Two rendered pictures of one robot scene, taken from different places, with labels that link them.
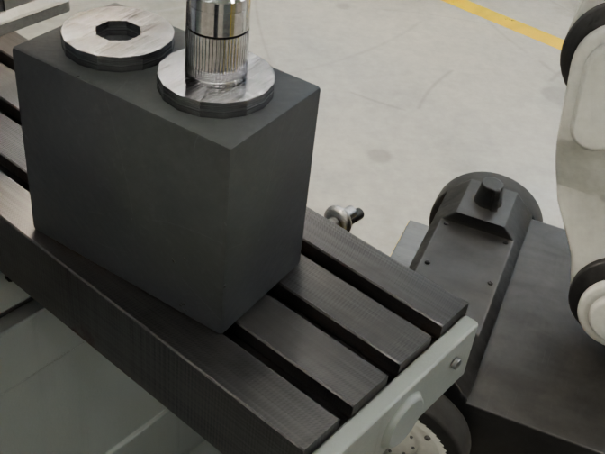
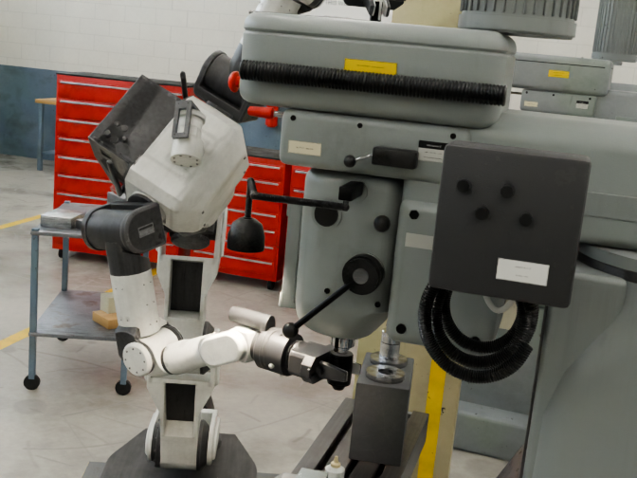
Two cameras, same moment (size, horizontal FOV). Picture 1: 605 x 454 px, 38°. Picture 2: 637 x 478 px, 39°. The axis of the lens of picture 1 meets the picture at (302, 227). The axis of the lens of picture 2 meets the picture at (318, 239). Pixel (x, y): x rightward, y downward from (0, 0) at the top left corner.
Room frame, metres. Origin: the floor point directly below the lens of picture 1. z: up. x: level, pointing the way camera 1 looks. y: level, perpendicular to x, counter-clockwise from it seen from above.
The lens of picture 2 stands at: (1.53, 1.92, 1.84)
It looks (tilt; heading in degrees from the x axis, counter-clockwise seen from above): 12 degrees down; 248
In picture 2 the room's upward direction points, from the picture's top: 5 degrees clockwise
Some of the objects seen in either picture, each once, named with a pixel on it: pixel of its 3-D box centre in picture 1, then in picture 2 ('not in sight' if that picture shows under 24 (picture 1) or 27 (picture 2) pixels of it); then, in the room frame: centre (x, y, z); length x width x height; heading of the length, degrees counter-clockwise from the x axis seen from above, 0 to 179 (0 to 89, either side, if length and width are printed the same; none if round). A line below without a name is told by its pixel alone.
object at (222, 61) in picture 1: (217, 37); (390, 345); (0.59, 0.08, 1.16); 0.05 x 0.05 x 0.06
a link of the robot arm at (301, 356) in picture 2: not in sight; (300, 358); (0.91, 0.32, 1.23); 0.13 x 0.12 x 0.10; 38
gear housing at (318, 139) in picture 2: not in sight; (385, 141); (0.82, 0.42, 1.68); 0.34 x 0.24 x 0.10; 143
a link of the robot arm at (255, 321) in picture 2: not in sight; (256, 336); (0.98, 0.23, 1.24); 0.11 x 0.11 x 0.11; 38
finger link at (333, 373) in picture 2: not in sight; (331, 373); (0.88, 0.41, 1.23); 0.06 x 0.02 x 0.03; 128
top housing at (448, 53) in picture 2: not in sight; (377, 68); (0.84, 0.40, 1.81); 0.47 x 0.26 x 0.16; 143
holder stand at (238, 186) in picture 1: (167, 156); (382, 404); (0.62, 0.12, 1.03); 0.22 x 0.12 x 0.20; 61
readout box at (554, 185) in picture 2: not in sight; (508, 222); (0.82, 0.84, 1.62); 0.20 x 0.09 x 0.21; 143
